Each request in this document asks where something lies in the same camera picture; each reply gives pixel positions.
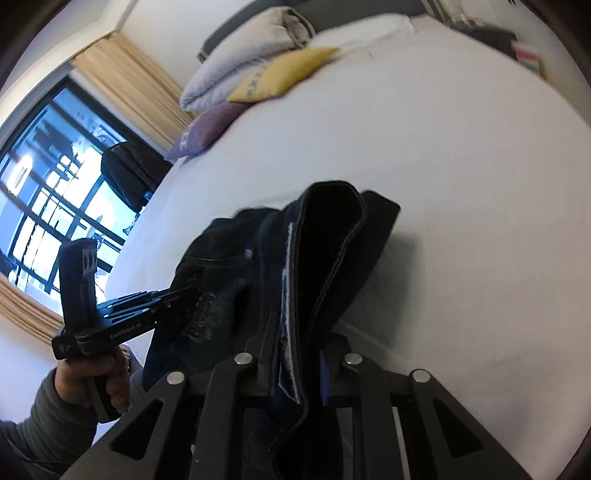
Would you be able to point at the person's left forearm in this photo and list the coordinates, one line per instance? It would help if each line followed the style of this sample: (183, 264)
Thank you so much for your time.
(41, 429)

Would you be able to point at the white pillow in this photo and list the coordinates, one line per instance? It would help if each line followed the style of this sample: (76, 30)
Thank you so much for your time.
(364, 30)

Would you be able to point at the dark chair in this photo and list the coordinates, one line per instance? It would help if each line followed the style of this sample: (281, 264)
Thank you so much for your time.
(134, 170)

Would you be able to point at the white bed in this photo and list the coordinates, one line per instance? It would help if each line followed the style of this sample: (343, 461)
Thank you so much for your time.
(369, 138)

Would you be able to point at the yellow cushion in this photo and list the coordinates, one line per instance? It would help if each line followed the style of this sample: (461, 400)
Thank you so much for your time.
(286, 71)

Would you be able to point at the purple cushion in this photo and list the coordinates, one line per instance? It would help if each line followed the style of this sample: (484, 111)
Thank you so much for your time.
(207, 127)

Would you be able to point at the person's left hand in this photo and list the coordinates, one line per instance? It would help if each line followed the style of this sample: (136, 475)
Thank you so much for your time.
(69, 383)

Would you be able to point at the folded white duvet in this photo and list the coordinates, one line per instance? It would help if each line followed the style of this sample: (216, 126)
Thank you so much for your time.
(240, 60)

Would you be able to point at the black pants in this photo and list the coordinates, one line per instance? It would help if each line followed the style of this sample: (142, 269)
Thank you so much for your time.
(323, 240)

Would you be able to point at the black framed window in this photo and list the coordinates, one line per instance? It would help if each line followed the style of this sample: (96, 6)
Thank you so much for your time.
(55, 184)

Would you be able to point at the dark nightstand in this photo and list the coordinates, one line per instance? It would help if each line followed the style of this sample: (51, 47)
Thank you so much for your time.
(485, 33)

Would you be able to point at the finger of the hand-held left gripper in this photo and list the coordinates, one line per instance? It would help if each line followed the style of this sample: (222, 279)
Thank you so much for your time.
(161, 302)

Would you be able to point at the beige curtain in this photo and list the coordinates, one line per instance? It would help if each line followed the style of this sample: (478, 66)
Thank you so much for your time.
(129, 78)
(27, 309)

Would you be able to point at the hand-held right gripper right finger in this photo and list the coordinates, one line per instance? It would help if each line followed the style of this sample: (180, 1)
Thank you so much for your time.
(324, 374)

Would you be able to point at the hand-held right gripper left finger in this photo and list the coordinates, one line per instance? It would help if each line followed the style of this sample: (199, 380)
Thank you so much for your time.
(261, 367)

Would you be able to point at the striped white box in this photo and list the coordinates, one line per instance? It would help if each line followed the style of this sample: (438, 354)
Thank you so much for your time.
(528, 60)

